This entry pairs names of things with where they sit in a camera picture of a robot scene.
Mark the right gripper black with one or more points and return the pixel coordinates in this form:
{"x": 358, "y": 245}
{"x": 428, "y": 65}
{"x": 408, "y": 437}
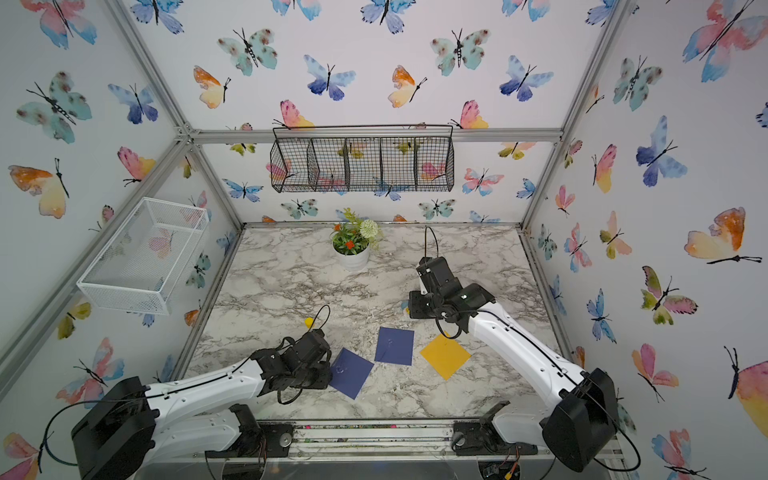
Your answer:
{"x": 415, "y": 298}

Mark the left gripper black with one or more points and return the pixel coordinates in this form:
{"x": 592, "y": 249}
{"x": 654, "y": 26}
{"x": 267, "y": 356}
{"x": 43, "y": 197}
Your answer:
{"x": 326, "y": 375}

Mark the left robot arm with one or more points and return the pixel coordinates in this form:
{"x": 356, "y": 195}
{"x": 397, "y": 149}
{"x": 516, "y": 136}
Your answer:
{"x": 134, "y": 424}

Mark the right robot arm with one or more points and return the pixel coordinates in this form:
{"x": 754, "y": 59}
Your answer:
{"x": 580, "y": 414}

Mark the potted flower plant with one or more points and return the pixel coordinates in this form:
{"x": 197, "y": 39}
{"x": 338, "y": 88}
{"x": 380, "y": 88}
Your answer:
{"x": 354, "y": 238}

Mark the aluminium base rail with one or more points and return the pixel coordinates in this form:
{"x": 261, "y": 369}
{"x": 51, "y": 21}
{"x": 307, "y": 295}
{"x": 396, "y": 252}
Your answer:
{"x": 372, "y": 435}

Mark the white mesh wall basket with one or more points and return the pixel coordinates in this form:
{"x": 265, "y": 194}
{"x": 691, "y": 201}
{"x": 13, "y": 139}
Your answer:
{"x": 138, "y": 268}

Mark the black wire wall basket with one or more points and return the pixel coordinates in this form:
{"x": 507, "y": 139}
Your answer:
{"x": 378, "y": 159}

